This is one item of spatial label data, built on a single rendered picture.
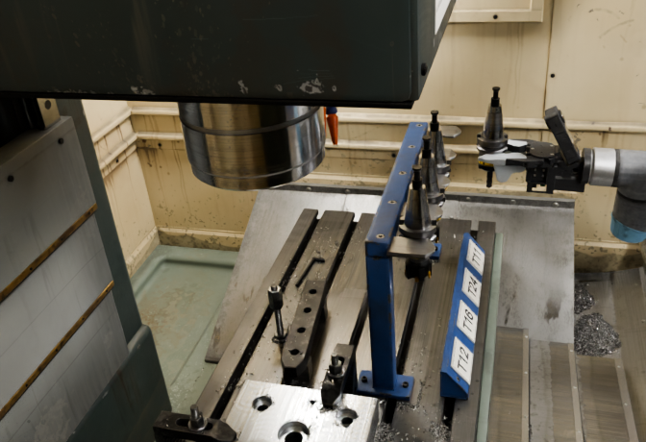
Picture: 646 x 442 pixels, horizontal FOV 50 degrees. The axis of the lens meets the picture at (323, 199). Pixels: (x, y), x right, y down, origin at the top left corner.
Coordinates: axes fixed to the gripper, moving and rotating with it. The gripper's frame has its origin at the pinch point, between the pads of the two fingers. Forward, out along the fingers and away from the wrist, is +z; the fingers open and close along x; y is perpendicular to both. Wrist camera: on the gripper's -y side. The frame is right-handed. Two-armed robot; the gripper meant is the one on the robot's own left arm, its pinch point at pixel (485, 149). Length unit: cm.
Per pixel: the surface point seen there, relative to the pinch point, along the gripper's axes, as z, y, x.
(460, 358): 0.6, 26.0, -33.9
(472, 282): 0.3, 26.0, -10.5
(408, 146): 14.9, -2.4, -6.3
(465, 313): 0.8, 25.6, -21.4
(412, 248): 8.7, -1.1, -40.2
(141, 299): 98, 64, 14
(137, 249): 104, 55, 26
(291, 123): 18, -34, -68
